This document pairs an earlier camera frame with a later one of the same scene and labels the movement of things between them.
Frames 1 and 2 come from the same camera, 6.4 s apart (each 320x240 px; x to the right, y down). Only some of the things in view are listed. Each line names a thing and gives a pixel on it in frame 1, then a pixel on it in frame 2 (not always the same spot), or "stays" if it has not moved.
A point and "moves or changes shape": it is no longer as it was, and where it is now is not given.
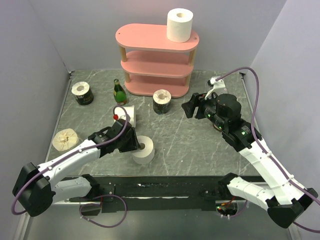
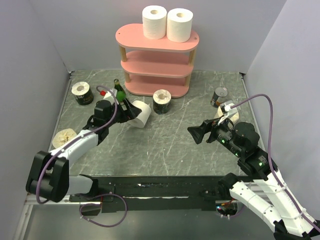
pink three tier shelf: (153, 62) stays
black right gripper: (197, 100) → (197, 132)
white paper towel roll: (145, 153) → (154, 22)
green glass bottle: (120, 94) stays
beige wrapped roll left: (64, 139) stays
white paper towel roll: (122, 114) moves or changes shape
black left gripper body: (120, 141) → (121, 115)
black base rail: (127, 193) stays
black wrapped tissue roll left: (84, 95) stays
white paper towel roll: (179, 25) stays
